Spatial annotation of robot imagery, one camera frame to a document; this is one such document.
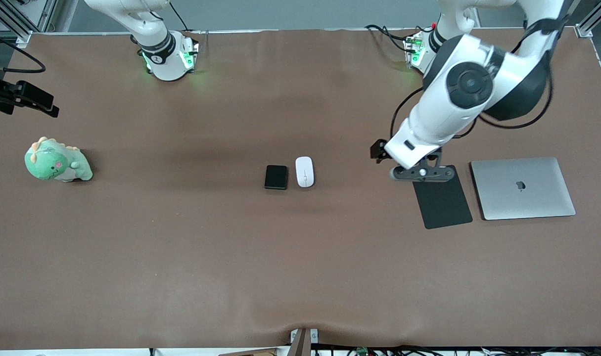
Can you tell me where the black phone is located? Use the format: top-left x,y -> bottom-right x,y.
264,165 -> 288,190

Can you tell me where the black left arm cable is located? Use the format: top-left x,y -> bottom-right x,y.
389,17 -> 555,140

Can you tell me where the brown table cloth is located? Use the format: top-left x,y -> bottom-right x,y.
0,27 -> 601,350

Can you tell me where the black right base cable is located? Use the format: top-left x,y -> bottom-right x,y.
169,0 -> 190,32

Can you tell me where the black left base cable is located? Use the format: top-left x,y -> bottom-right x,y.
365,23 -> 411,54

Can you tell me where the aluminium frame profile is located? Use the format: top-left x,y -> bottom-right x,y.
0,0 -> 58,47
575,0 -> 601,38

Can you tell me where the right base box green light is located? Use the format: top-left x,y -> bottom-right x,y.
179,31 -> 201,74

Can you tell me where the black base cable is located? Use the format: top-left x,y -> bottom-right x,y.
365,23 -> 411,54
169,0 -> 190,32

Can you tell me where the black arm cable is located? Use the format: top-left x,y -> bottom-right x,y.
0,27 -> 46,74
389,17 -> 555,140

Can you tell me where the base box green light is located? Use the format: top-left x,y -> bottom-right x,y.
179,31 -> 201,74
403,31 -> 427,70

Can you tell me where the metal table edge bracket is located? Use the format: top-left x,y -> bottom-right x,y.
289,328 -> 320,356

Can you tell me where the green dinosaur plush toy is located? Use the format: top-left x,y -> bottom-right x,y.
24,136 -> 94,183

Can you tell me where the silver laptop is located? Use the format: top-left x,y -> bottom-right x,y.
470,157 -> 577,221

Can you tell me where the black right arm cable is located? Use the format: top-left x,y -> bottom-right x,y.
0,27 -> 46,74

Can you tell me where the white computer mouse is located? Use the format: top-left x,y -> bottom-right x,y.
295,156 -> 315,188

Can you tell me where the left base box green light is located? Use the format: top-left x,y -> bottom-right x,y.
403,31 -> 427,70

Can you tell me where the black mouse pad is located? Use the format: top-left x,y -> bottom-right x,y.
411,165 -> 474,230

